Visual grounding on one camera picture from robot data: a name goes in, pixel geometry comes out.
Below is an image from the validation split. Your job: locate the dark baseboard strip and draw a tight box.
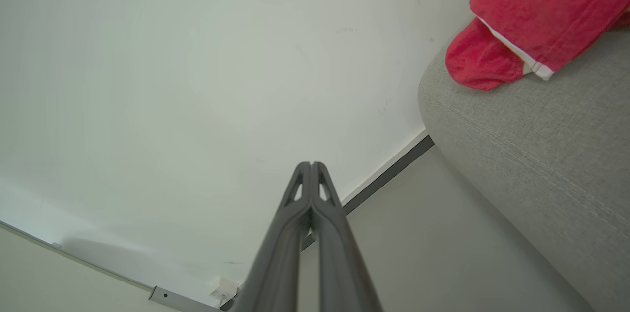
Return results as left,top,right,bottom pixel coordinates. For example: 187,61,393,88
299,128,435,253

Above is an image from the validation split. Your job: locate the grey fabric sofa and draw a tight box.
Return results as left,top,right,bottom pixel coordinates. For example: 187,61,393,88
418,24,630,312

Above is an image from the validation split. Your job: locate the white paper tag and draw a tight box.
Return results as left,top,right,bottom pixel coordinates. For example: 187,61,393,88
209,278,241,304

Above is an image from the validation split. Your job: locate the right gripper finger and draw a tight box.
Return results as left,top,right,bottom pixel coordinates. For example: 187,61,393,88
312,162,384,312

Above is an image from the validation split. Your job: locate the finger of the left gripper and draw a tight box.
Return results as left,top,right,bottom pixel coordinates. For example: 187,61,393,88
230,162,313,312

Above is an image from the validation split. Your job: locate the grey metal floor strip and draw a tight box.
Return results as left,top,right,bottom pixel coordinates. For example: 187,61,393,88
149,286,223,312

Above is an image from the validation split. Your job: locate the red and white garment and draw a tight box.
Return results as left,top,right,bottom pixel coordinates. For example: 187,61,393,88
445,0,630,91

